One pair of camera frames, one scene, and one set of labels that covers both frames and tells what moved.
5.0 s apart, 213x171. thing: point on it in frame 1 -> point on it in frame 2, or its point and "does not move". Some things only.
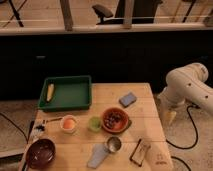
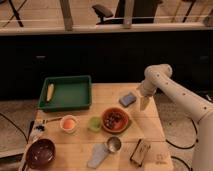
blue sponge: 128,99 does not move
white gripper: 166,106 -> 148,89
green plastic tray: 66,93 does not move
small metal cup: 113,144 does not move
